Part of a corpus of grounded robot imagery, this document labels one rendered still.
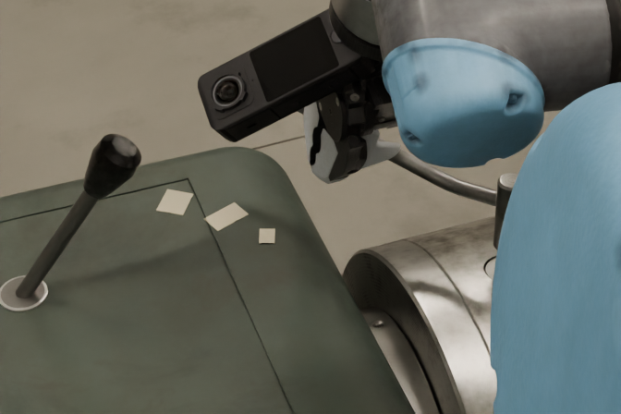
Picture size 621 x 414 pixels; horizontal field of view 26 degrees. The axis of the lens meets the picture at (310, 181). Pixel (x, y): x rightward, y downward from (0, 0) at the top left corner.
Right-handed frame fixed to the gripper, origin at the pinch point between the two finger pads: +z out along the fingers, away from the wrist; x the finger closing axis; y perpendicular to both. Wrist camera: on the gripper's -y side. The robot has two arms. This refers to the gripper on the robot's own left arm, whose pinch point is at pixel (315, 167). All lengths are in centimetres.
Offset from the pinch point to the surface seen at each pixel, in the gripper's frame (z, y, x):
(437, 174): -0.2, 8.7, -3.0
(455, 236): 8.5, 11.6, -4.6
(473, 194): -0.7, 10.5, -5.5
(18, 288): 5.1, -22.9, -1.6
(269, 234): 5.7, -3.6, -1.8
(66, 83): 195, 7, 135
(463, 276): 4.7, 9.4, -9.6
